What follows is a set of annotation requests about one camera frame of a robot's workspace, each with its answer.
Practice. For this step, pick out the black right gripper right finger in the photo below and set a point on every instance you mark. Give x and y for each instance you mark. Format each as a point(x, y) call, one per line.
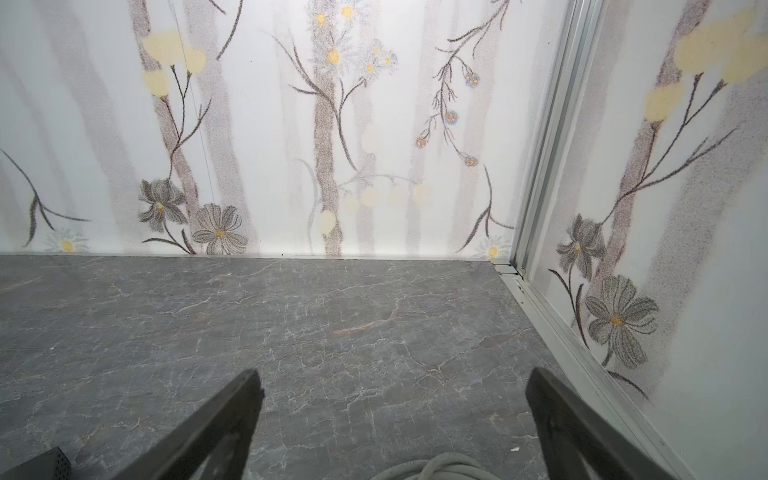
point(577, 442)

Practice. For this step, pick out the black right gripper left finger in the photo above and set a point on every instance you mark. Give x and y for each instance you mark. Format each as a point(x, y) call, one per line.
point(216, 438)

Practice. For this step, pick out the aluminium corner frame right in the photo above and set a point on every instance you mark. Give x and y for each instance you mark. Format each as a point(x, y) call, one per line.
point(591, 382)

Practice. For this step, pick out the grey flat network switch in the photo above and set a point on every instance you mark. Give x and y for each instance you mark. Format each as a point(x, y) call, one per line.
point(50, 465)

